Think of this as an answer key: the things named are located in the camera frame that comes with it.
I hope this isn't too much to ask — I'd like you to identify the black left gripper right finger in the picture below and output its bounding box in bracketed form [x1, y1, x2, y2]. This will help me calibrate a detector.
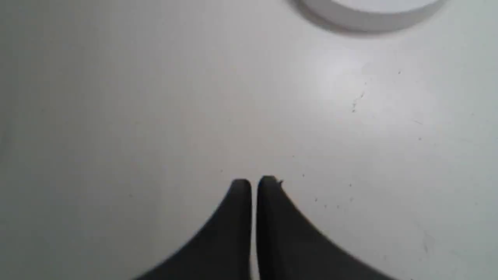
[257, 176, 389, 280]

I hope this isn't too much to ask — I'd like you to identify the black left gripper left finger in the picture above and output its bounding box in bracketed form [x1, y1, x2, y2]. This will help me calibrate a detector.
[139, 179, 252, 280]

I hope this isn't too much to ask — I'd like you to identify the white desk lamp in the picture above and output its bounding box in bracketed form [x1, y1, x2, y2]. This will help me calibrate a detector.
[286, 0, 447, 36]

